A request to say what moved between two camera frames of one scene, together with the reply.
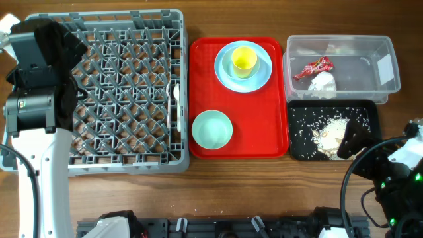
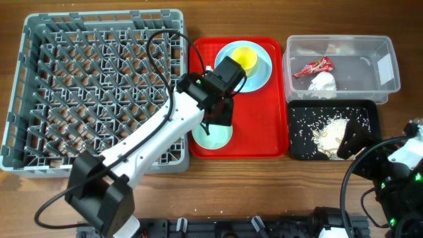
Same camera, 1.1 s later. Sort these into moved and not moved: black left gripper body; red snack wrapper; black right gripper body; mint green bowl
Moved: black left gripper body
Not moved: black right gripper body; red snack wrapper; mint green bowl
